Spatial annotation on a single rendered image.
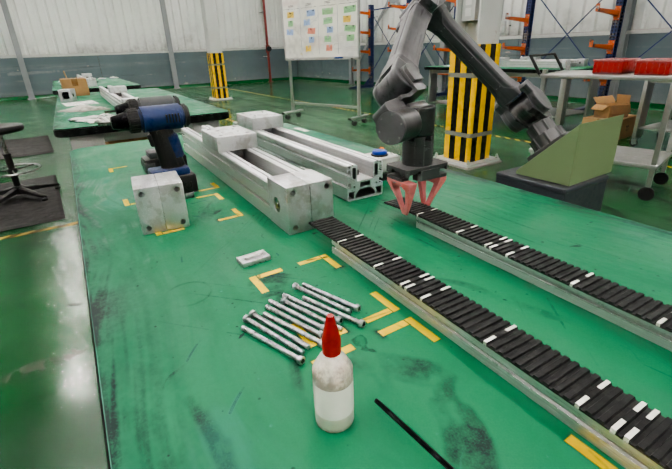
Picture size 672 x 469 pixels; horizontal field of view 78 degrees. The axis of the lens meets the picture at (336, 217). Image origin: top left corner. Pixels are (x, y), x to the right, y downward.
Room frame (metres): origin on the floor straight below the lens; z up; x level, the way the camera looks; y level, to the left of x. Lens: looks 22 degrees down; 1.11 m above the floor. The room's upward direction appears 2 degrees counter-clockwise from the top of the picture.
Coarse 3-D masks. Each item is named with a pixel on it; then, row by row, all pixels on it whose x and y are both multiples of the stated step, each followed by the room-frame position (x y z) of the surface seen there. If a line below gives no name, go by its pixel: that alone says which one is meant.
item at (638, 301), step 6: (636, 294) 0.43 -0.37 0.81; (642, 294) 0.43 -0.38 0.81; (624, 300) 0.43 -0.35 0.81; (630, 300) 0.42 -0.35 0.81; (636, 300) 0.42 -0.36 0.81; (642, 300) 0.42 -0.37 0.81; (648, 300) 0.42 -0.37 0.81; (654, 300) 0.42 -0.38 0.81; (618, 306) 0.41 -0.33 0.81; (624, 306) 0.41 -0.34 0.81; (630, 306) 0.41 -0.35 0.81; (636, 306) 0.41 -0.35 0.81; (642, 306) 0.41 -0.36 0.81; (630, 312) 0.40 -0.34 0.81
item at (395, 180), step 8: (392, 176) 0.75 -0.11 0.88; (400, 176) 0.75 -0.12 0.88; (392, 184) 0.76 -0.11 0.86; (400, 184) 0.74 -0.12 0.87; (408, 184) 0.72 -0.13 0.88; (416, 184) 0.72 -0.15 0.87; (400, 192) 0.76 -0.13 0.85; (408, 192) 0.72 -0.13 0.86; (400, 200) 0.76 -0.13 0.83; (408, 200) 0.73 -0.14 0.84; (400, 208) 0.76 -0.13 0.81; (408, 208) 0.74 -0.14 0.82
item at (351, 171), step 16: (272, 128) 1.44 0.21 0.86; (272, 144) 1.27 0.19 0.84; (288, 144) 1.16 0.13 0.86; (304, 144) 1.24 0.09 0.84; (320, 144) 1.15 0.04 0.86; (288, 160) 1.19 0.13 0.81; (304, 160) 1.08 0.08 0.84; (320, 160) 1.00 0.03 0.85; (336, 160) 0.95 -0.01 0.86; (352, 160) 1.01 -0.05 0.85; (368, 160) 0.95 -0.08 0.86; (336, 176) 0.94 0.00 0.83; (352, 176) 0.92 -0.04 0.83; (368, 176) 0.95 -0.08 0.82; (336, 192) 0.94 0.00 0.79; (352, 192) 0.91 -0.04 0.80; (368, 192) 0.95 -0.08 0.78
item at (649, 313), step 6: (648, 306) 0.41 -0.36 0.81; (654, 306) 0.41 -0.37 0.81; (660, 306) 0.41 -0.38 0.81; (666, 306) 0.41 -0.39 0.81; (636, 312) 0.40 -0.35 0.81; (642, 312) 0.40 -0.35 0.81; (648, 312) 0.40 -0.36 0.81; (654, 312) 0.40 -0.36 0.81; (660, 312) 0.40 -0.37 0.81; (666, 312) 0.40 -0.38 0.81; (642, 318) 0.39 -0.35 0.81; (648, 318) 0.39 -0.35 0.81; (654, 318) 0.39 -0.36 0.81
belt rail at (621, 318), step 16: (416, 224) 0.74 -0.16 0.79; (432, 224) 0.70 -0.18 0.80; (448, 240) 0.67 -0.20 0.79; (464, 240) 0.63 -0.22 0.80; (480, 256) 0.60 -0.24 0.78; (496, 256) 0.59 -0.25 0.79; (512, 272) 0.55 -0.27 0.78; (528, 272) 0.54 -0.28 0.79; (544, 288) 0.50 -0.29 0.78; (560, 288) 0.49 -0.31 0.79; (576, 304) 0.46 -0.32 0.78; (592, 304) 0.45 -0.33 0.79; (608, 304) 0.43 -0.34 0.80; (608, 320) 0.43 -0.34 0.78; (624, 320) 0.41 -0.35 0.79; (640, 320) 0.40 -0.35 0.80; (656, 336) 0.38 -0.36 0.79
